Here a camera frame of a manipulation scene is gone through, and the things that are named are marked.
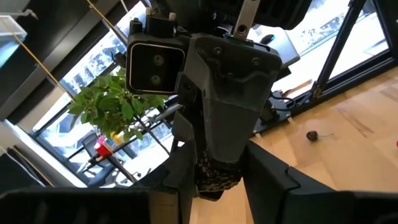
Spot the red box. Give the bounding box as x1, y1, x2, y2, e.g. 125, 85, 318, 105
94, 142, 113, 160

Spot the green leafy plant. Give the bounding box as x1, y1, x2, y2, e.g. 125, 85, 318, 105
67, 67, 170, 144

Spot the black computer mouse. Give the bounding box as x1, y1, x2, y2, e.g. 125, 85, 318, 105
259, 33, 276, 45

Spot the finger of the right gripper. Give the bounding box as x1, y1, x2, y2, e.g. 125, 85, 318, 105
183, 33, 284, 165
172, 111, 197, 147

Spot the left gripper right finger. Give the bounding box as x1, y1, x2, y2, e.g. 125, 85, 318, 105
244, 141, 343, 224

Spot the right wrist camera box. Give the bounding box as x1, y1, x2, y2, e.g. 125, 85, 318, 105
125, 7, 187, 96

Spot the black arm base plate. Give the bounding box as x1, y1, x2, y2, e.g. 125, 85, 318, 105
253, 91, 298, 135

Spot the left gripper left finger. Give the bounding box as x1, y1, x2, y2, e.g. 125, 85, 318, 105
136, 139, 197, 224

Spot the small dark toy berry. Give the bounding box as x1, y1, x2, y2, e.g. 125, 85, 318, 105
195, 149, 244, 202

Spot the dark berry with thin stem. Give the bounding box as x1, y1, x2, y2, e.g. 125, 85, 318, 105
305, 130, 335, 142

